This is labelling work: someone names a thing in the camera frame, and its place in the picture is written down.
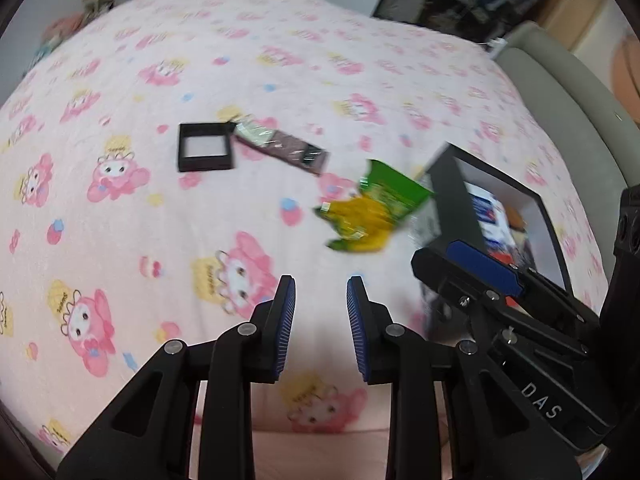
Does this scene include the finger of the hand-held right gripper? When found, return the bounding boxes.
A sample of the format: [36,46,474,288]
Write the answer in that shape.
[520,267,602,333]
[410,240,591,361]

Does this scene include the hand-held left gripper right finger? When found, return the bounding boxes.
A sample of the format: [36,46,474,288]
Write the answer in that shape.
[346,275,584,480]

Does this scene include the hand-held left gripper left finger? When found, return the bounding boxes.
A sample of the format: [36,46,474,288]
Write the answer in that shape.
[57,275,297,480]

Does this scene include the black storage box container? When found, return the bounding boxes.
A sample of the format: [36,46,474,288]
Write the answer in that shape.
[409,142,574,343]

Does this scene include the green yellow snack bag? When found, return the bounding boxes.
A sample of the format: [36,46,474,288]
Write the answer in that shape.
[313,159,435,254]

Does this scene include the blue white packet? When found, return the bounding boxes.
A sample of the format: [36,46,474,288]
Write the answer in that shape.
[467,183,512,251]

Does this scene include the dark snack bar wrapper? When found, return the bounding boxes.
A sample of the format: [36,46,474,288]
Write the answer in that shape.
[232,115,331,176]

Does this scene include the small black square box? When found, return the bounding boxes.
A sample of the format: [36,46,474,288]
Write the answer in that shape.
[178,122,236,174]

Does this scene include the grey sofa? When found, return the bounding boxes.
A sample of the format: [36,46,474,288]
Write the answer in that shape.
[492,20,640,281]

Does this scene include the pink printed blanket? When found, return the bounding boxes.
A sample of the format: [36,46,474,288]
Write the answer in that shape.
[0,0,609,480]

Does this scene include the brown cardboard box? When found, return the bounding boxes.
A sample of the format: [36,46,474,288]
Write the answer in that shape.
[545,0,610,52]

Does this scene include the pink plush toy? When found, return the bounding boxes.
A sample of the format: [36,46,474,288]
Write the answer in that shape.
[31,12,97,63]

